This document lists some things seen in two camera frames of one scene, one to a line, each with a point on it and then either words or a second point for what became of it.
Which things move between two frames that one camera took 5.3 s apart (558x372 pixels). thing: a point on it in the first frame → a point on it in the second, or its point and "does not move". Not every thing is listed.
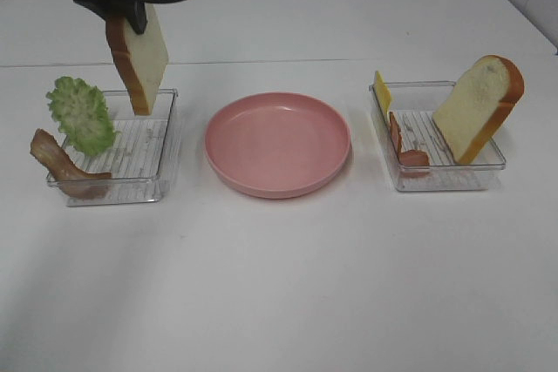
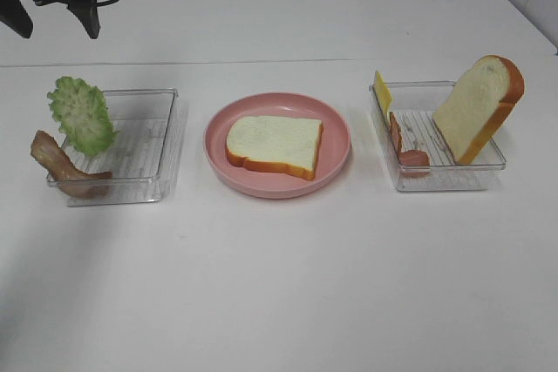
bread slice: [142, 58] → [275, 144]
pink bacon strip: [411, 163] does not move
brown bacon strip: [65, 172] does not move
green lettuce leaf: [82, 113] does not move
